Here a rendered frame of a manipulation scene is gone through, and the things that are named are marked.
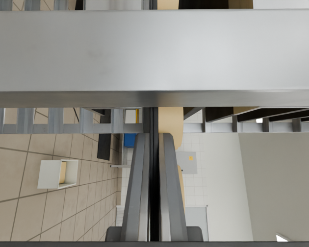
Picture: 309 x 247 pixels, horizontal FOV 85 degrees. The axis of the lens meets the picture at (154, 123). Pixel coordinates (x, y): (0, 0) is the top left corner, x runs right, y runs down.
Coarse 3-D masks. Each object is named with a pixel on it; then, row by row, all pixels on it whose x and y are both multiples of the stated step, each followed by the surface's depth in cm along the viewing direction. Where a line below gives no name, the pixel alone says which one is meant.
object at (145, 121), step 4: (144, 0) 54; (148, 0) 54; (144, 4) 54; (148, 4) 54; (144, 8) 54; (148, 8) 54; (144, 108) 51; (148, 108) 51; (144, 112) 51; (148, 112) 51; (144, 116) 51; (148, 116) 51; (144, 120) 51; (148, 120) 51; (144, 124) 50; (148, 124) 50; (144, 128) 50; (148, 128) 50; (144, 132) 50; (148, 132) 50
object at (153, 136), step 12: (156, 0) 10; (156, 108) 10; (156, 120) 10; (156, 132) 10; (156, 144) 9; (156, 156) 9; (156, 168) 9; (156, 180) 9; (156, 192) 9; (156, 204) 9; (156, 216) 9; (156, 228) 9; (156, 240) 9
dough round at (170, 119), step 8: (160, 112) 12; (168, 112) 12; (176, 112) 12; (160, 120) 12; (168, 120) 12; (176, 120) 12; (160, 128) 12; (168, 128) 12; (176, 128) 12; (176, 136) 12; (176, 144) 12
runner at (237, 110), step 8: (232, 0) 11; (240, 0) 10; (248, 0) 9; (256, 0) 9; (264, 0) 9; (272, 0) 9; (280, 0) 9; (288, 0) 9; (296, 0) 9; (304, 0) 9; (232, 8) 11; (240, 8) 10; (248, 8) 9; (256, 8) 9; (264, 8) 9; (272, 8) 9; (280, 8) 9; (240, 112) 10
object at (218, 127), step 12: (12, 132) 51; (36, 132) 51; (72, 132) 51; (96, 132) 51; (108, 132) 51; (132, 132) 51; (192, 132) 51; (216, 132) 51; (228, 132) 51; (240, 132) 51; (252, 132) 52; (264, 132) 53
